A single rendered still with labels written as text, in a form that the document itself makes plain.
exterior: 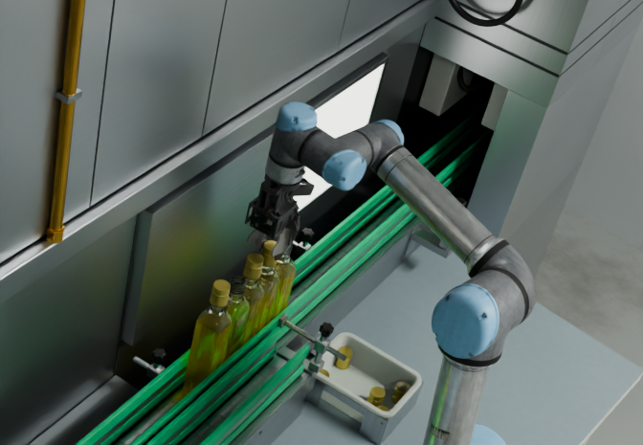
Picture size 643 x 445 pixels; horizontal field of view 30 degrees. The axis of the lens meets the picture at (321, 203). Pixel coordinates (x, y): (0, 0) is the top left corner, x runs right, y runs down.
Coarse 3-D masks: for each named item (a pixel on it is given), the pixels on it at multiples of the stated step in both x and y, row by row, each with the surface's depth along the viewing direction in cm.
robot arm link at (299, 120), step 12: (288, 108) 224; (300, 108) 225; (312, 108) 226; (288, 120) 222; (300, 120) 222; (312, 120) 223; (276, 132) 226; (288, 132) 223; (300, 132) 223; (276, 144) 226; (288, 144) 224; (300, 144) 222; (276, 156) 227; (288, 156) 226
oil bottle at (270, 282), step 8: (264, 280) 249; (272, 280) 249; (264, 288) 249; (272, 288) 250; (264, 296) 250; (272, 296) 253; (264, 304) 251; (272, 304) 255; (264, 312) 253; (272, 312) 258; (264, 320) 256; (256, 328) 255
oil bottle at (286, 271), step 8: (280, 264) 253; (288, 264) 254; (280, 272) 253; (288, 272) 254; (280, 280) 254; (288, 280) 256; (280, 288) 255; (288, 288) 258; (280, 296) 256; (288, 296) 261; (280, 304) 259
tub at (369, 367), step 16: (352, 336) 278; (368, 352) 276; (384, 352) 275; (336, 368) 278; (352, 368) 279; (368, 368) 278; (384, 368) 276; (400, 368) 273; (336, 384) 264; (352, 384) 275; (368, 384) 276; (384, 384) 277; (416, 384) 269; (384, 400) 273; (400, 400) 264; (384, 416) 260
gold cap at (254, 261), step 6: (252, 258) 241; (258, 258) 242; (246, 264) 242; (252, 264) 241; (258, 264) 241; (246, 270) 243; (252, 270) 242; (258, 270) 242; (246, 276) 243; (252, 276) 243; (258, 276) 243
